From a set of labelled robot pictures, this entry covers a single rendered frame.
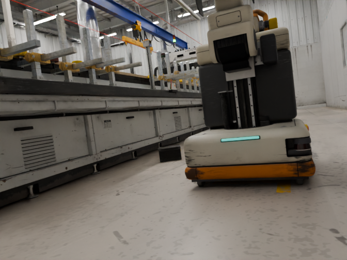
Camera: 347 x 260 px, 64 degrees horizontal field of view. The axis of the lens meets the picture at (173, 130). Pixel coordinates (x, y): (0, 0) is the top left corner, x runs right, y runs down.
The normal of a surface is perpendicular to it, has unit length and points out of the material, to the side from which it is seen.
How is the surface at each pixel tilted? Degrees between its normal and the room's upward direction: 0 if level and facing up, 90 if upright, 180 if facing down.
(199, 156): 90
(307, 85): 90
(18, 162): 90
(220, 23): 98
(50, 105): 90
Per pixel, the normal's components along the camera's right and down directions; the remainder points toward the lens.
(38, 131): 0.92, -0.10
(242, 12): -0.36, 0.24
